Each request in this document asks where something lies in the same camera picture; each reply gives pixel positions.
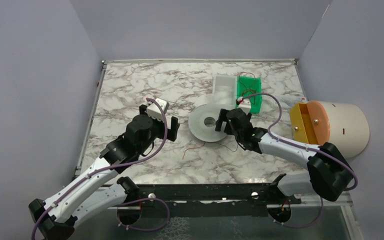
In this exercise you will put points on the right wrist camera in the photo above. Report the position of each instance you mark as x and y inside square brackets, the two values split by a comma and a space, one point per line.
[244, 104]

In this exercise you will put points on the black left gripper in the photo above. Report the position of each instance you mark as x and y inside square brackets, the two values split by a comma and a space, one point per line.
[160, 122]

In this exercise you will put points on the black mounting rail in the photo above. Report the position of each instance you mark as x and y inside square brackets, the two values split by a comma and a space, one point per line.
[203, 200]

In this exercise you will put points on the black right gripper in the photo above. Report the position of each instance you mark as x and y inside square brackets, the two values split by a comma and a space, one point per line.
[231, 121]

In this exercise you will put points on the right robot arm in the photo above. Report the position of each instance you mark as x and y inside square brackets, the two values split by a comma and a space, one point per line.
[328, 173]

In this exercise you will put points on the white translucent plastic bin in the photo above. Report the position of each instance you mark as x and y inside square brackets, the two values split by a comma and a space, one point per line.
[225, 90]

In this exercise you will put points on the white and orange cylinder container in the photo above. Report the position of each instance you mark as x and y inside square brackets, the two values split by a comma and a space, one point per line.
[341, 124]

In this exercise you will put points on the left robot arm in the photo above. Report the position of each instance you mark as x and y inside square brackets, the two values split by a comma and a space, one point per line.
[58, 216]

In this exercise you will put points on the white perforated filament spool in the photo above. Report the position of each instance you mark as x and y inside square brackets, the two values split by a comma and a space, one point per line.
[202, 123]

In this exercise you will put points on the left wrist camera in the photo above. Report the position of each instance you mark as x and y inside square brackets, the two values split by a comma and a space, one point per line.
[157, 109]

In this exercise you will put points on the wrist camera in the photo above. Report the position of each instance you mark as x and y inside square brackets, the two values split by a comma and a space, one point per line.
[244, 104]
[157, 109]

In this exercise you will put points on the green plastic bin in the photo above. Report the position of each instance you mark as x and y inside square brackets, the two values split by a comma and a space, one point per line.
[247, 86]

